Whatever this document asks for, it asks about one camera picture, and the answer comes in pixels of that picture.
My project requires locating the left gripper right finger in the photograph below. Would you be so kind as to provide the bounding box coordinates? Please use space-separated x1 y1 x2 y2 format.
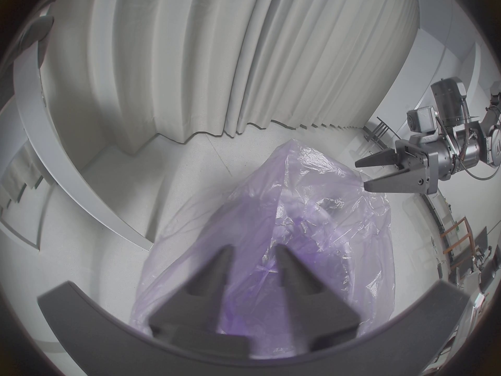
274 244 361 353

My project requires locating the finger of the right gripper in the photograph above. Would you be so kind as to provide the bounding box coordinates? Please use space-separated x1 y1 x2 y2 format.
363 169 426 194
355 149 401 168

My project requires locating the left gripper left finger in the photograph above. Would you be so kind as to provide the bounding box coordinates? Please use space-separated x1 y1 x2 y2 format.
148 244 250 359

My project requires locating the purple plastic bag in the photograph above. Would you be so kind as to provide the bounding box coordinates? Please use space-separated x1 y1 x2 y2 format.
129 139 394 357

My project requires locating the white curtain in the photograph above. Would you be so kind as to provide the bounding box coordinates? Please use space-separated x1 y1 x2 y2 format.
41 0 275 157
225 0 421 136

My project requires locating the grey padded white chair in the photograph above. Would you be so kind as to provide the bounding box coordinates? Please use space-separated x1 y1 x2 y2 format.
0 4 157 251

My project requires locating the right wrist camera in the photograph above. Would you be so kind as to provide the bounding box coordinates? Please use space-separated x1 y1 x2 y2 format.
406 107 441 143

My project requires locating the black cable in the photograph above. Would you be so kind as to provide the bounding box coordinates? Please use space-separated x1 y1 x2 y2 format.
462 159 501 180

